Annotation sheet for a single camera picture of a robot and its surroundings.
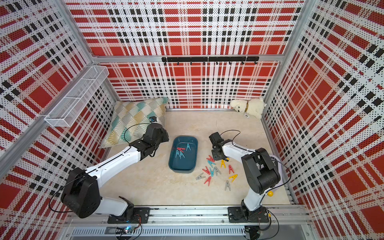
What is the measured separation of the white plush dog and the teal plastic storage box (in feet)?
1.46

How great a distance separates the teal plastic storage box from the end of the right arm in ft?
0.46

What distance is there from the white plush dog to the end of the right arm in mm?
481

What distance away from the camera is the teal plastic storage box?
897 millimetres

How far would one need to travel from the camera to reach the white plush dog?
1150 mm

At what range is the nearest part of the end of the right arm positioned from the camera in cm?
70
